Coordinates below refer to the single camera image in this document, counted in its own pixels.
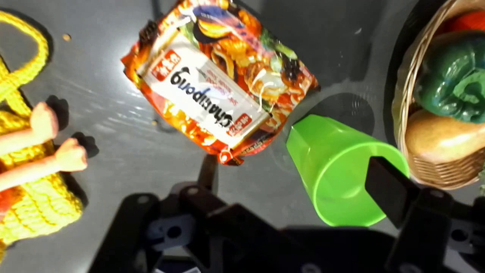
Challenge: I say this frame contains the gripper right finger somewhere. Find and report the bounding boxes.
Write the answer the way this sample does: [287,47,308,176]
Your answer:
[365,156,485,273]

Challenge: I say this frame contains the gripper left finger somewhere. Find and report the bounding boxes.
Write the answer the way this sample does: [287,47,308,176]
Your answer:
[88,155,282,273]

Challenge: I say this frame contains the yellow-green plastic cup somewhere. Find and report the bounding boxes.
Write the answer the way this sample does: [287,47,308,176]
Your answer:
[286,115,410,227]

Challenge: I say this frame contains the wicker basket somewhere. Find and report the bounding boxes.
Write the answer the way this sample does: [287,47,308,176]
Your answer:
[392,0,485,190]

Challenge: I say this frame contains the tan toy potato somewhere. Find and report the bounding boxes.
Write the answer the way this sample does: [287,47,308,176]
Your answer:
[405,110,485,164]

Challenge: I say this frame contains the doll in yellow knit dress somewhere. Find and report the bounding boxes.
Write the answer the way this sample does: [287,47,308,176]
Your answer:
[0,11,88,262]

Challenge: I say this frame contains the green toy bell pepper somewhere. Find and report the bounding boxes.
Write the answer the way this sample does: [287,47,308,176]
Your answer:
[413,32,485,124]

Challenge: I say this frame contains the orange instant noodle packet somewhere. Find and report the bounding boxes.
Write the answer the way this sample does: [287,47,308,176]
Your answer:
[120,0,321,166]

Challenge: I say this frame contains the red toy vegetable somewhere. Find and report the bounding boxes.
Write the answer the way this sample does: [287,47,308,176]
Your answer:
[443,11,485,35]

